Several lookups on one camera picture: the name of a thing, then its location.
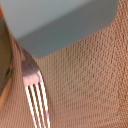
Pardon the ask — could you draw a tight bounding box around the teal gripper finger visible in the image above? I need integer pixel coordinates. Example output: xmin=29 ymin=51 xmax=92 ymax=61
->
xmin=0 ymin=23 xmax=13 ymax=110

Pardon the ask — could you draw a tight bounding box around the light blue milk carton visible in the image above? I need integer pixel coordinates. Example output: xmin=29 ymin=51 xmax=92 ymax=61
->
xmin=0 ymin=0 xmax=119 ymax=58

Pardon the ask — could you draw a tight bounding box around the woven beige placemat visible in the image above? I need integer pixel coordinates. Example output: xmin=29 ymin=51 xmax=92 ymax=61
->
xmin=0 ymin=0 xmax=128 ymax=128

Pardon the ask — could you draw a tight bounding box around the wooden handled toy fork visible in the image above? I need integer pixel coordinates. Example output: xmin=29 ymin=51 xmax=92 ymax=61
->
xmin=19 ymin=48 xmax=50 ymax=128

